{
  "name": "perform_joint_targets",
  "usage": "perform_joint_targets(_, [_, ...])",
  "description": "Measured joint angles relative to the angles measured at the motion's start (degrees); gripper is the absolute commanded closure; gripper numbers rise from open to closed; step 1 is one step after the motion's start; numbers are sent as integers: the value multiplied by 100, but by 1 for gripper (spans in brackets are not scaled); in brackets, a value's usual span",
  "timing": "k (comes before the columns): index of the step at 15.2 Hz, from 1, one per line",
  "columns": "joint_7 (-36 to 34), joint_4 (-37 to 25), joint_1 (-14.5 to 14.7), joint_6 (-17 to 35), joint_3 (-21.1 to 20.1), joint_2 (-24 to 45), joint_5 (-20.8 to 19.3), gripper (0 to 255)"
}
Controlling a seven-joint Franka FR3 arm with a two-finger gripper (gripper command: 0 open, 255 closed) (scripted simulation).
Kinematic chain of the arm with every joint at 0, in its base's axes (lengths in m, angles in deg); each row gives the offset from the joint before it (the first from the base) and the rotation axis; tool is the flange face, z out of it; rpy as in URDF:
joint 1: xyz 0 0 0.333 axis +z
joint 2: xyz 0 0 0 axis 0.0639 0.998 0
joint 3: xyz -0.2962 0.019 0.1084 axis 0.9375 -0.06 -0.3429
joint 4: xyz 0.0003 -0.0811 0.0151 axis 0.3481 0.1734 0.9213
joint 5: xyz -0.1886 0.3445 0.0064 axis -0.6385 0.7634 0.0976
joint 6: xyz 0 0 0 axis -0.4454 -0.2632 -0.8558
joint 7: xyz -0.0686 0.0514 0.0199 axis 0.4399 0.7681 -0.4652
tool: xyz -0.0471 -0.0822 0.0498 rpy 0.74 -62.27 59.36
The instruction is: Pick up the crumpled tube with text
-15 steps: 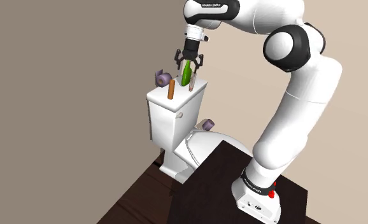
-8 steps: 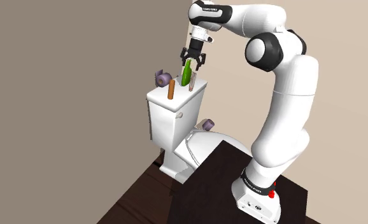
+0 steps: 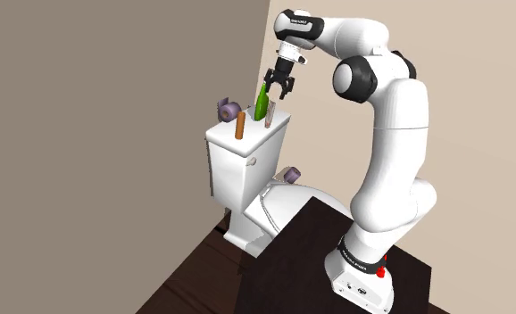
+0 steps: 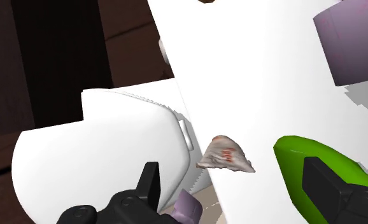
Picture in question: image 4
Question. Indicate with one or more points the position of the small purple object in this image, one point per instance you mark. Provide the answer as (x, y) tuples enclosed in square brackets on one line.
[(188, 206)]

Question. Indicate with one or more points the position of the white table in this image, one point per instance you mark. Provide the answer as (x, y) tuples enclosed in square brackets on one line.
[(249, 77)]

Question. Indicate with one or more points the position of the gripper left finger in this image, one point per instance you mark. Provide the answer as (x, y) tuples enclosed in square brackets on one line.
[(131, 206)]

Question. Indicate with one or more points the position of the green rounded bottle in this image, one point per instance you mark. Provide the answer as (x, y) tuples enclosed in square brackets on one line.
[(292, 164)]

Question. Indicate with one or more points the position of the white toilet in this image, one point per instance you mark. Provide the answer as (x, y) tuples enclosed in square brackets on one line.
[(103, 145)]

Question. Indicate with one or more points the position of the grey crumpled wrapper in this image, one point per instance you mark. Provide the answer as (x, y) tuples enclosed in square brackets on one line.
[(224, 156)]

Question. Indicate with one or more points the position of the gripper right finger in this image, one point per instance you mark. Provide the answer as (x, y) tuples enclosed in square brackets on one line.
[(336, 195)]

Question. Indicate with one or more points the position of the small brown object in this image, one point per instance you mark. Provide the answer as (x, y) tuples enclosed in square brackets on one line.
[(207, 1)]

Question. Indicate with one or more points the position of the purple robot stand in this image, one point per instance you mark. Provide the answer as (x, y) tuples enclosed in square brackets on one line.
[(354, 40)]

